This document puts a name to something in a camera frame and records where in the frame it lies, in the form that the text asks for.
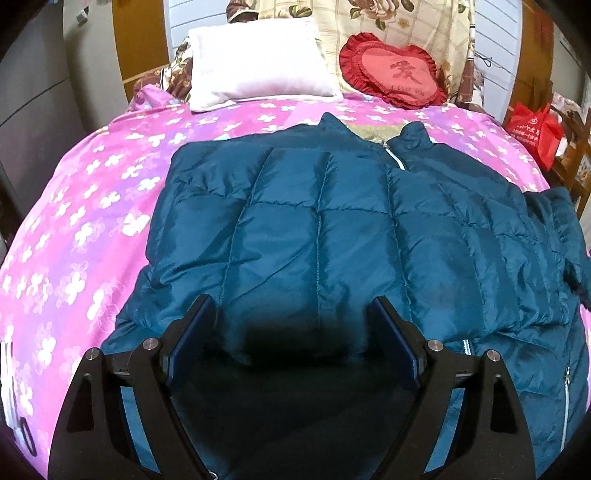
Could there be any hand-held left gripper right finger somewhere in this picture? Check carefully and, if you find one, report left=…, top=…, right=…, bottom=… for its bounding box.
left=368, top=295, right=536, bottom=480

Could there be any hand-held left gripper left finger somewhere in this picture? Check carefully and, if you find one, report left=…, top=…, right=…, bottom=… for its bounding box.
left=48, top=294, right=218, bottom=480

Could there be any teal puffer jacket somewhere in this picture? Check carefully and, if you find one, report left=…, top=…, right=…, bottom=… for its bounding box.
left=100, top=112, right=591, bottom=480

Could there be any pink floral bedsheet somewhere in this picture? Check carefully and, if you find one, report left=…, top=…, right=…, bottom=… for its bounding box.
left=0, top=83, right=591, bottom=467

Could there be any wooden chair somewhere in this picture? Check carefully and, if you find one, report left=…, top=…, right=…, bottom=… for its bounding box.
left=549, top=92, right=591, bottom=217

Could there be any red shopping bag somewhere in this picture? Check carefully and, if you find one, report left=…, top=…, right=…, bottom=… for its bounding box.
left=505, top=102, right=566, bottom=171

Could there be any brown floral quilt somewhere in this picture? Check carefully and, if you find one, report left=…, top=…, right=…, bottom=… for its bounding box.
left=134, top=0, right=485, bottom=108

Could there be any red heart-shaped cushion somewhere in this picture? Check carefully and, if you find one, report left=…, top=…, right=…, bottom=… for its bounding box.
left=338, top=33, right=450, bottom=110

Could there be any grey refrigerator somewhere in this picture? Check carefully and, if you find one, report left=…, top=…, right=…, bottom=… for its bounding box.
left=0, top=0, right=93, bottom=222

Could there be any white pillow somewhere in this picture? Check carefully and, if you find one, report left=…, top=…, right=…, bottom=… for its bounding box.
left=187, top=17, right=343, bottom=113

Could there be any cream rose-print cover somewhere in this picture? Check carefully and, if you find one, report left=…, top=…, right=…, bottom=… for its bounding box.
left=257, top=0, right=476, bottom=100

